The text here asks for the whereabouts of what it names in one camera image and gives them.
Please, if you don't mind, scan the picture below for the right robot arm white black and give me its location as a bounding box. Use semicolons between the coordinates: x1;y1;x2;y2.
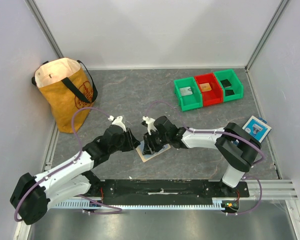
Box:
142;115;264;197

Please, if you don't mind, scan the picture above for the black card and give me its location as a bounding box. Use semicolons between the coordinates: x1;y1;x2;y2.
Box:
224;89;235;97
220;79;232;88

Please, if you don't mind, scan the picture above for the blue razor package box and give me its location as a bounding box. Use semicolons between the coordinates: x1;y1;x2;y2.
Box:
242;115;272;143

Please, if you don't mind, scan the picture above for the red plastic bin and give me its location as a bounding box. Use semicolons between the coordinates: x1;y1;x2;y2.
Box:
194;73;224;107

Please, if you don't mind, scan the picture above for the slotted cable duct rail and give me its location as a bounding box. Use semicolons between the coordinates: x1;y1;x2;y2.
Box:
53;198;225;211

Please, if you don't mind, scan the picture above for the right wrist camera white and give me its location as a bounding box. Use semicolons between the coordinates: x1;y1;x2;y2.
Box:
141;116;157;135

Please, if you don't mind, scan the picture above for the black card upper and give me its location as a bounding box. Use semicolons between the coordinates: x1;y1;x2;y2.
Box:
220;79;232;88

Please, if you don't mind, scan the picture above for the right green plastic bin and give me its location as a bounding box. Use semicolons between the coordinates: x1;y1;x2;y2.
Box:
213;69;244;102

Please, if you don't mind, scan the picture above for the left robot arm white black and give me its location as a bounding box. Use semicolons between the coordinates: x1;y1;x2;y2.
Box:
9;125;141;225

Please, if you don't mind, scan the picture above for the aluminium frame profile rail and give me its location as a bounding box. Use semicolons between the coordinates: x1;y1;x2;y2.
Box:
43;178;299;201

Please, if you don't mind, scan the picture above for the orange card in bin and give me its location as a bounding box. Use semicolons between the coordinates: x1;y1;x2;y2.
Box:
199;82;212;92

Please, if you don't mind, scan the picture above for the left green plastic bin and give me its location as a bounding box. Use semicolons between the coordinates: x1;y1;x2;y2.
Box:
173;77;203;112

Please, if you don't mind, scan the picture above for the yellow paper tote bag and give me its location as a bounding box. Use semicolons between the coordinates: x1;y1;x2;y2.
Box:
31;57;98;134

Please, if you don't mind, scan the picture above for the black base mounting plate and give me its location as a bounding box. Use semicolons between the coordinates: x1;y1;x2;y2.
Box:
84;179;250;205

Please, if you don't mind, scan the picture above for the green plastic bin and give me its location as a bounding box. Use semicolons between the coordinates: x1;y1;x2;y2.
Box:
213;69;244;102
173;77;203;112

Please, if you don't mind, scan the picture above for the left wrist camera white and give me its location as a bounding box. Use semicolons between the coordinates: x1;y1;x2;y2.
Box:
108;115;127;132

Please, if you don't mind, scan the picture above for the silver card in bin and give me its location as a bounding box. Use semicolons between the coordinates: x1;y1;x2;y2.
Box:
179;86;193;97

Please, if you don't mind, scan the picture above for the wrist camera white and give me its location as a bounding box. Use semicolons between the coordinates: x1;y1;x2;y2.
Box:
141;116;157;135
108;115;127;132

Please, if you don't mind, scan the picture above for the black card lower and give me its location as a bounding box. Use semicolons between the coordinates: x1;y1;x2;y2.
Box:
224;89;235;97

